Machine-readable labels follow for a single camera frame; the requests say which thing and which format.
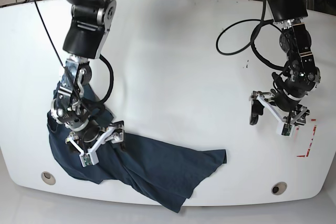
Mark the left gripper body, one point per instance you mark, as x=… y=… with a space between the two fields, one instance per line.
x=296 y=117

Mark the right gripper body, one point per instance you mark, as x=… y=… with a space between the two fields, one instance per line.
x=93 y=136

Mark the dark blue t-shirt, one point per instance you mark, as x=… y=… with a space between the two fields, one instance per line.
x=165 y=173

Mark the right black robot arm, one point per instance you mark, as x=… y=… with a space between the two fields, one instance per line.
x=89 y=28

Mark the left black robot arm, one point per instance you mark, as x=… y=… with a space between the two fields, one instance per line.
x=296 y=78

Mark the red tape rectangle marking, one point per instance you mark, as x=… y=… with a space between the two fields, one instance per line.
x=304 y=137

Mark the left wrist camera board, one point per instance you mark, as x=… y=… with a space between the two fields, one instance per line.
x=285 y=129

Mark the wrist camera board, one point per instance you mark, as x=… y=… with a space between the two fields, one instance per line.
x=285 y=129
x=87 y=160

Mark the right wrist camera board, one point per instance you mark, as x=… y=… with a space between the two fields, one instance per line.
x=87 y=160

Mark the right table cable grommet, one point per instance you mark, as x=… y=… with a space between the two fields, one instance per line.
x=279 y=188

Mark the table cable grommet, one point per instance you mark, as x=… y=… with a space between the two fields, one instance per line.
x=279 y=188
x=48 y=178

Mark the left table cable grommet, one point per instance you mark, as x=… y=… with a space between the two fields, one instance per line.
x=48 y=178

